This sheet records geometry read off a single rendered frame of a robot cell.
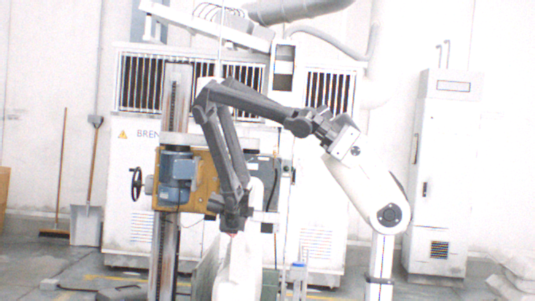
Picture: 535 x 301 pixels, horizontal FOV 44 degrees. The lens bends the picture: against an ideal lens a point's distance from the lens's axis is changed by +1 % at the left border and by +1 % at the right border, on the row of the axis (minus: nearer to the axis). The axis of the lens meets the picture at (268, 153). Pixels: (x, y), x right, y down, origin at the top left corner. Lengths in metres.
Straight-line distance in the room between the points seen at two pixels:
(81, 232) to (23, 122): 1.42
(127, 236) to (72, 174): 1.67
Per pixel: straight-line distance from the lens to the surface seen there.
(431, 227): 6.84
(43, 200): 7.80
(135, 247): 6.20
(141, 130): 6.09
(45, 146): 7.74
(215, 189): 3.24
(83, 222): 7.40
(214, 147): 2.44
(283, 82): 5.83
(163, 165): 3.09
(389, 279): 2.62
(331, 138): 2.24
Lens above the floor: 1.52
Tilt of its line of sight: 3 degrees down
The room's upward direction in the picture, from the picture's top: 5 degrees clockwise
